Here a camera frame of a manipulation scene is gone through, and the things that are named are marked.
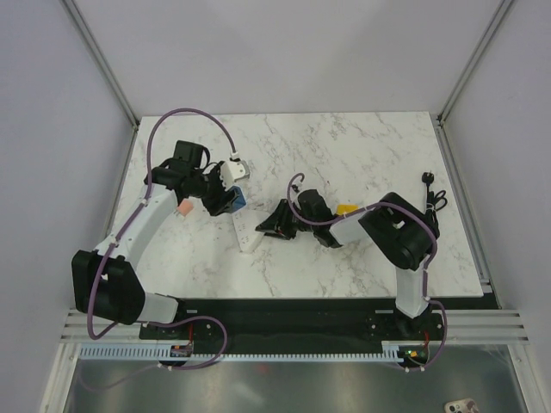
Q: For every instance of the white cable duct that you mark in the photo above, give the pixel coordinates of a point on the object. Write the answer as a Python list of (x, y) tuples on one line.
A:
[(167, 352)]

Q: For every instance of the aluminium frame post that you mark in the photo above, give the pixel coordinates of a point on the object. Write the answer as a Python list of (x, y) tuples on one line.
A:
[(92, 46), (482, 46)]

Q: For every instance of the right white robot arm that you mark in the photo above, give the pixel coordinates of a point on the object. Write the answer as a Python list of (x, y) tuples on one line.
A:
[(404, 235)]

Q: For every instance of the white power strip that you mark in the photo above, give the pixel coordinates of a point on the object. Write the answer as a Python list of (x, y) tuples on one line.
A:
[(245, 222)]

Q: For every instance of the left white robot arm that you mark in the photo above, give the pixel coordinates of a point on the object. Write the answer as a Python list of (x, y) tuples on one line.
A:
[(105, 282)]

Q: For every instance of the blue cube adapter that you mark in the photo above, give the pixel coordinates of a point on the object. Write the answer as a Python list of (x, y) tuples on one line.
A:
[(239, 202)]

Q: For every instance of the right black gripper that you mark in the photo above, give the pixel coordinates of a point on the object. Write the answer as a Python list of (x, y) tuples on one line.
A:
[(276, 226)]

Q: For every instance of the yellow cube adapter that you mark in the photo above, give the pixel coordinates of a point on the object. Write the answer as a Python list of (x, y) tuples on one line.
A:
[(343, 209)]

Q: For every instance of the pink charger plug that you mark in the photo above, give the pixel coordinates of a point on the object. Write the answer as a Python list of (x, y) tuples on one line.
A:
[(185, 208)]

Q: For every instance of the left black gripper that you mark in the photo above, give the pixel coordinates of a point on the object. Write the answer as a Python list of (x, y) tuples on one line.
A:
[(215, 206)]

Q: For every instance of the right aluminium frame post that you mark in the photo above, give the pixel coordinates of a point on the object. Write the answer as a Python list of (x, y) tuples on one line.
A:
[(482, 46)]

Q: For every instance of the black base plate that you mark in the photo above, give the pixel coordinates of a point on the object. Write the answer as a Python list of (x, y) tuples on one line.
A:
[(295, 326)]

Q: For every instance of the left aluminium frame post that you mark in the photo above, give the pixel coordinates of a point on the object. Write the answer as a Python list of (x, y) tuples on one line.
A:
[(92, 46)]

